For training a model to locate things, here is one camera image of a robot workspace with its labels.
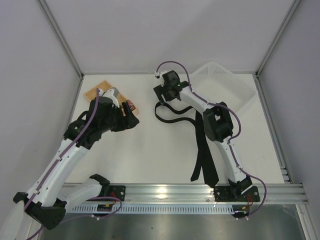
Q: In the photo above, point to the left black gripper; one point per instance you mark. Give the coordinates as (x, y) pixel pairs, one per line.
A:
(122, 118)

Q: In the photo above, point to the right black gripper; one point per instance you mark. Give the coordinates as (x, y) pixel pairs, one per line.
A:
(160, 91)

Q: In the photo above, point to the black necktie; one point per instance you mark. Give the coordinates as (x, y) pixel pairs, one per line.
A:
(204, 160)

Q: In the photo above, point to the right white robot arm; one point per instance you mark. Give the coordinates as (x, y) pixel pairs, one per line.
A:
(211, 122)

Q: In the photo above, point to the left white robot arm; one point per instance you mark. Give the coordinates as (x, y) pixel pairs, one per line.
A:
(45, 201)

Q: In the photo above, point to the colourful dotted rolled tie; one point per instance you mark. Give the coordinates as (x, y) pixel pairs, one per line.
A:
(130, 105)

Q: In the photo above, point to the wooden compartment box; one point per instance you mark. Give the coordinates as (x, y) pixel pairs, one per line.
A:
(103, 86)

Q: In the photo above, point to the white plastic basket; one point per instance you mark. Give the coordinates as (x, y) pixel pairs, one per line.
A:
(216, 84)

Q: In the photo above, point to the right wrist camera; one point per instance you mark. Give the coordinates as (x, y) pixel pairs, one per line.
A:
(158, 75)

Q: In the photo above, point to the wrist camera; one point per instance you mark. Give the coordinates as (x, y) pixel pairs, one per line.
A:
(112, 93)
(158, 75)

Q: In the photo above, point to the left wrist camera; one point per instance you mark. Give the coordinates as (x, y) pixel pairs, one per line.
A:
(112, 93)

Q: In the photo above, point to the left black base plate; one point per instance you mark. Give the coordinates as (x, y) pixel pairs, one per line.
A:
(117, 191)

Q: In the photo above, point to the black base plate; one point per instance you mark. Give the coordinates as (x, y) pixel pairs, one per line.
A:
(117, 191)
(224, 193)

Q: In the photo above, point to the aluminium mounting rail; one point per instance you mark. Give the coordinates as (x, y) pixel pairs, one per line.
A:
(203, 194)

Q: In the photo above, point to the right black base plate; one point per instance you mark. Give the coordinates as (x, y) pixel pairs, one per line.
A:
(224, 193)

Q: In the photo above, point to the white slotted cable duct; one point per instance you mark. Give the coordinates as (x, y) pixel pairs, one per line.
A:
(207, 209)

